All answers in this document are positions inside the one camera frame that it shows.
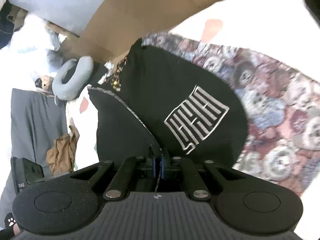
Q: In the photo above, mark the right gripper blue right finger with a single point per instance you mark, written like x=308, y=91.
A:
x=179, y=174

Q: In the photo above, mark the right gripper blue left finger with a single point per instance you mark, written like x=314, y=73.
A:
x=135, y=174

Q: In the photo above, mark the black bear pattern garment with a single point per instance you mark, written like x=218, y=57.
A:
x=235, y=106

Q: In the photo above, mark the person left hand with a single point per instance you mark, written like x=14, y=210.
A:
x=16, y=230

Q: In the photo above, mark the brown crumpled garment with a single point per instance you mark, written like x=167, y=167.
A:
x=61, y=157

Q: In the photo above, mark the grey blue pillow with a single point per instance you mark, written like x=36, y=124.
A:
x=36, y=121

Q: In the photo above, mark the small plush bear toy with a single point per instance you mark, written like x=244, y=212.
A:
x=44, y=83

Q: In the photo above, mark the black cloth under neck pillow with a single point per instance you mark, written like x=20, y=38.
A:
x=99, y=70

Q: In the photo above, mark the grey neck pillow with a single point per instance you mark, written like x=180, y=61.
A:
x=83, y=70

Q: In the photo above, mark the white pillow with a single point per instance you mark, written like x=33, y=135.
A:
x=34, y=37

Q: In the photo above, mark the brown cardboard box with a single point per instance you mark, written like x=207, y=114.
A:
x=117, y=24

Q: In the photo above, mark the cream bear print quilt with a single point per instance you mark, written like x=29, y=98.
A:
x=284, y=30

